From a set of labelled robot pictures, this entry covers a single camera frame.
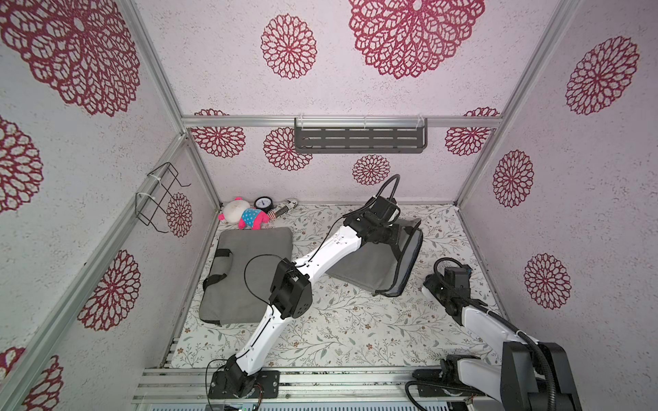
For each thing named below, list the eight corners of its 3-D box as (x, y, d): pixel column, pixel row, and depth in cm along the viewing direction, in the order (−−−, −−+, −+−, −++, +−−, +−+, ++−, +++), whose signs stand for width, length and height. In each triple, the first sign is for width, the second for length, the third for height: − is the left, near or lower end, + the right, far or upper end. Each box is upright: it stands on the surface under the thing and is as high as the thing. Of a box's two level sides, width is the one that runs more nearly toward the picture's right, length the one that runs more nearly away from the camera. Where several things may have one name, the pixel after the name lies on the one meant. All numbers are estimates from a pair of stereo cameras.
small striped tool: (273, 221, 116) (272, 216, 114) (268, 216, 118) (267, 211, 116) (297, 207, 122) (297, 202, 119) (292, 203, 124) (291, 197, 121)
